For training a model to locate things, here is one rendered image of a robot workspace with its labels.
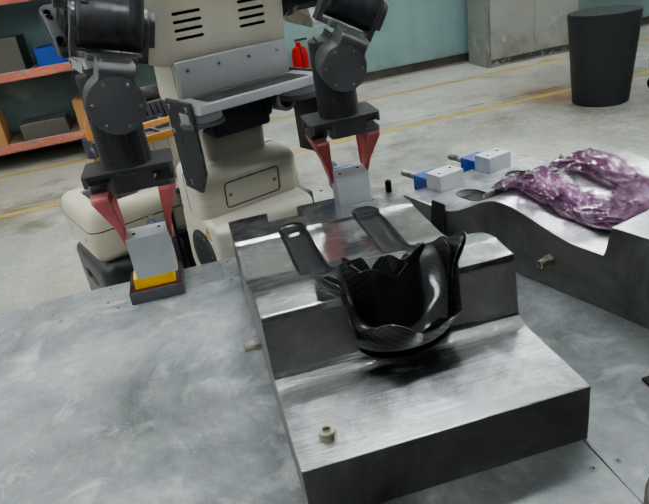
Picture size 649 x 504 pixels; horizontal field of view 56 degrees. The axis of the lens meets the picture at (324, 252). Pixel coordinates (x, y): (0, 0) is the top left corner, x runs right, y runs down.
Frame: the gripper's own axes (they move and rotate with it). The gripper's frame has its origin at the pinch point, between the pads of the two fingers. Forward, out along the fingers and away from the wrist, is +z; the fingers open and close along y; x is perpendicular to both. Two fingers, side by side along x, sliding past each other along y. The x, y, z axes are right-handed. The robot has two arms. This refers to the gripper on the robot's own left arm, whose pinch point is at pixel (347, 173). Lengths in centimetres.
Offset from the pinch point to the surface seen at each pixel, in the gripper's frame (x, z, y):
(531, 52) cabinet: 486, 114, 324
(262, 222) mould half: -1.8, 3.7, -14.1
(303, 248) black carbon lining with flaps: -11.7, 4.3, -10.3
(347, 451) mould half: -48, 5, -15
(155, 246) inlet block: -14.6, -2.4, -28.2
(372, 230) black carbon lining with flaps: -11.3, 4.5, -0.4
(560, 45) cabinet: 486, 113, 355
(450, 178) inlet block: 2.8, 6.2, 17.6
